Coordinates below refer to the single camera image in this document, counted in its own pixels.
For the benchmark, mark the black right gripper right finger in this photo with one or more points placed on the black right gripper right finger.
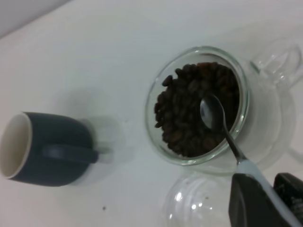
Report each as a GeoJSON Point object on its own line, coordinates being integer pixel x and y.
{"type": "Point", "coordinates": [290, 191]}

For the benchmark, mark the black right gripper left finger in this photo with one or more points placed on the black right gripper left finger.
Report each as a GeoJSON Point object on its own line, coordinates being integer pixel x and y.
{"type": "Point", "coordinates": [251, 205]}

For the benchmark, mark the dark blue-grey ceramic mug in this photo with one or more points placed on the dark blue-grey ceramic mug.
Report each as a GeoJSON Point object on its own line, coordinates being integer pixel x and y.
{"type": "Point", "coordinates": [59, 151]}

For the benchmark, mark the clear round glass lid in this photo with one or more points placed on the clear round glass lid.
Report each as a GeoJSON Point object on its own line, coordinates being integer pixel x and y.
{"type": "Point", "coordinates": [198, 203]}

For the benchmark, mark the dark roasted coffee beans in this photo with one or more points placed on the dark roasted coffee beans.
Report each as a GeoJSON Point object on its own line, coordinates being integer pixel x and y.
{"type": "Point", "coordinates": [182, 113]}

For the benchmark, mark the clear double-wall glass jar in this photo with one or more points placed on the clear double-wall glass jar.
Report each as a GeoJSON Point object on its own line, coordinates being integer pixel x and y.
{"type": "Point", "coordinates": [265, 118]}

